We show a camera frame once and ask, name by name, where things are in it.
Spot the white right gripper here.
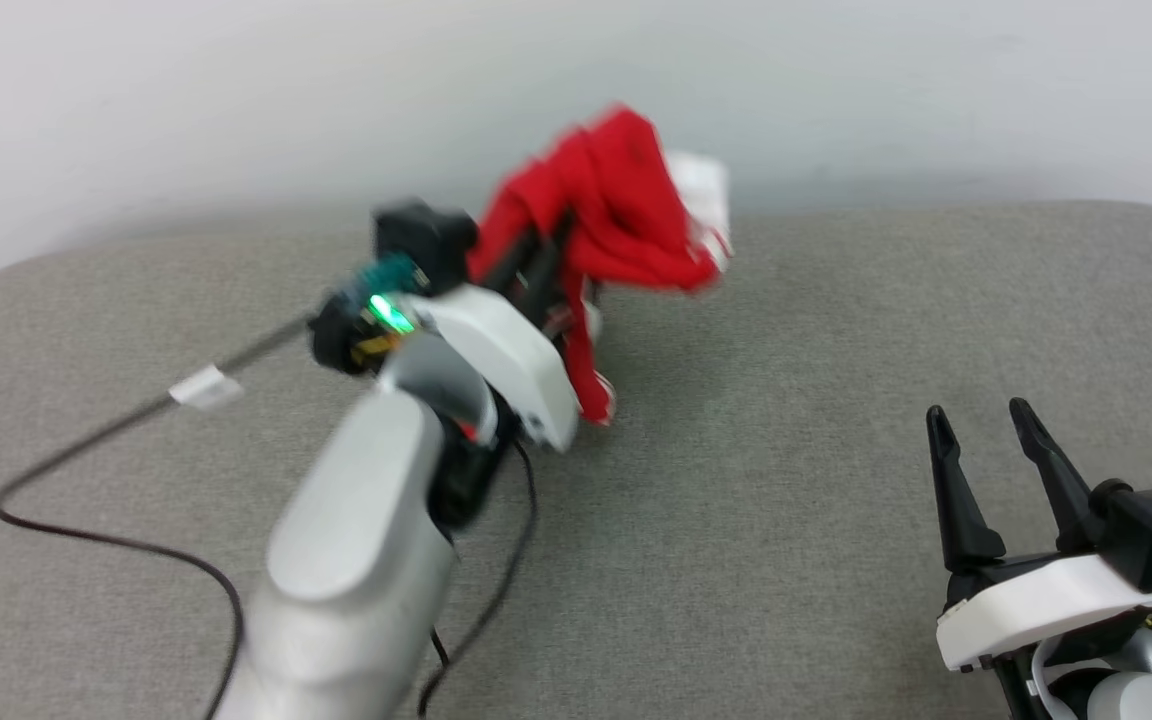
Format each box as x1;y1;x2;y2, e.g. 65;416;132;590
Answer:
925;397;1152;673

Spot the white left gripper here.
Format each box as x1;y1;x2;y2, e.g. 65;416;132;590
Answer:
398;208;584;453

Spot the red and white sleeveless jersey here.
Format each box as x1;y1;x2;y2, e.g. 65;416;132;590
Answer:
466;103;734;426

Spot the white paper cable tag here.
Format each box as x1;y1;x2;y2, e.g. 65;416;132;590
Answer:
168;364;245;412

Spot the long black cable with tag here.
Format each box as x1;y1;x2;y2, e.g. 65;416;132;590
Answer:
0;312;319;720

